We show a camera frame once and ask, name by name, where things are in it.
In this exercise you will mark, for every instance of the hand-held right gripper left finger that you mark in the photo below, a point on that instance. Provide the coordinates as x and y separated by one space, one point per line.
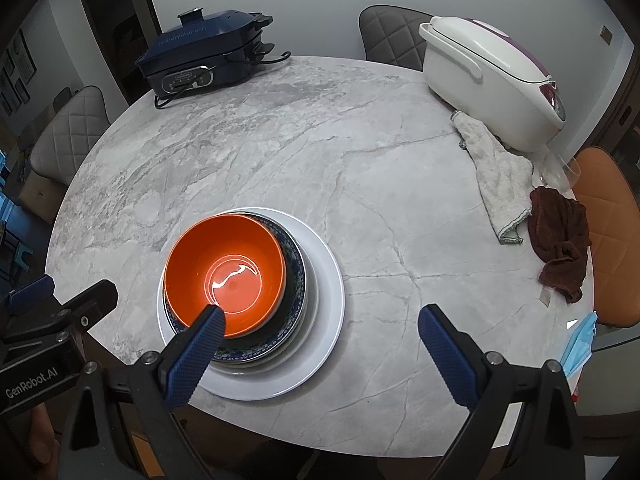
192 355

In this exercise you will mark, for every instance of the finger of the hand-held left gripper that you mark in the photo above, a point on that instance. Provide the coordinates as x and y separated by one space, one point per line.
30 292
92 305

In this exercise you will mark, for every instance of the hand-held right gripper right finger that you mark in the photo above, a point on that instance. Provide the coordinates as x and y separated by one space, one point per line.
447 355

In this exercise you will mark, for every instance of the orange bowl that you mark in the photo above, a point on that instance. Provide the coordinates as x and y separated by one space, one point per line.
225 265

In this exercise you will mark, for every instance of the blue patterned ceramic bowl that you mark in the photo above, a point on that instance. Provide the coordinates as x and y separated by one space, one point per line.
295 280

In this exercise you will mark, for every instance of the large white plate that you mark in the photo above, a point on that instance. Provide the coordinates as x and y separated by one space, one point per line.
332 290

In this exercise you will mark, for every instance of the blue plastic stool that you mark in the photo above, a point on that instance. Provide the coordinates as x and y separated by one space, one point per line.
12 220

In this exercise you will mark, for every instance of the blue face mask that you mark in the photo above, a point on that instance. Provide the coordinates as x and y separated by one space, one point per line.
580 342

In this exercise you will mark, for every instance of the beige quilted chair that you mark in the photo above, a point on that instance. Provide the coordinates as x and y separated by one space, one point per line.
70 135

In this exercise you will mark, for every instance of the brown cloth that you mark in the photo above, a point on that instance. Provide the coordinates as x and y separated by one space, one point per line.
562 240

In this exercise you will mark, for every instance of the white dish cloth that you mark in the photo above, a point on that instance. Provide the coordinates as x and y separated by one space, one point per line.
500 180

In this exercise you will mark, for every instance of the orange chair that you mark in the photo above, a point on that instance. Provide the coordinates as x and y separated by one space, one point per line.
610 230

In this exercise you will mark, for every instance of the clear drinking glass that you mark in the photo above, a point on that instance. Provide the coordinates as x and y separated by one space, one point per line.
560 172

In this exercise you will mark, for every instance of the white and purple rice cooker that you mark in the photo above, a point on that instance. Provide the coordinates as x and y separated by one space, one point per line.
490 80

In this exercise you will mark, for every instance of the dark blue electric cooking pot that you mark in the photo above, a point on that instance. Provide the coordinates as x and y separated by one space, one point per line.
200 45

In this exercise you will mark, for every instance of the grey quilted chair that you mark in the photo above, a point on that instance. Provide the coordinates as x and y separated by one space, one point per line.
390 35

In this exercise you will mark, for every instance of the framed wall picture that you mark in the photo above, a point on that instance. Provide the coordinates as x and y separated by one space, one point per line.
20 67

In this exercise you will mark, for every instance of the wall switch plate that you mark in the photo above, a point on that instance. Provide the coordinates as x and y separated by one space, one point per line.
605 34

